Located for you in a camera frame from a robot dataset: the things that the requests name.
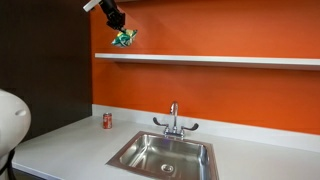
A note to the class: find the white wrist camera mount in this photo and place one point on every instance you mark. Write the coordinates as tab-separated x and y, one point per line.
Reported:
90	5

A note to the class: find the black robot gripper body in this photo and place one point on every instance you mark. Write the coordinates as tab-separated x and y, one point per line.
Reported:
115	18

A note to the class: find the red soda can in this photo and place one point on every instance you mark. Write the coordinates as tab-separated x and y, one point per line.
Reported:
107	120

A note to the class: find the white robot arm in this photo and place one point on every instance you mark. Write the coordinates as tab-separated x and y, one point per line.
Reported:
15	120

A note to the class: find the stainless steel sink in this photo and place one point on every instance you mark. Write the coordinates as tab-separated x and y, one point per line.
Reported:
166	158

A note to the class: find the green Lays chips packet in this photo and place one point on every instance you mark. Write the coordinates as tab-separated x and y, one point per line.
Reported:
124	38

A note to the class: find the chrome sink faucet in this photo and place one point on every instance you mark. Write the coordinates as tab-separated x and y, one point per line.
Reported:
175	131

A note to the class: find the white lower wall shelf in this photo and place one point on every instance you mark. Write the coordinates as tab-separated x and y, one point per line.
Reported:
223	61

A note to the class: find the dark wood cabinet panel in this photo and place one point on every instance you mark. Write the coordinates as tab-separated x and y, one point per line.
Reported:
45	60

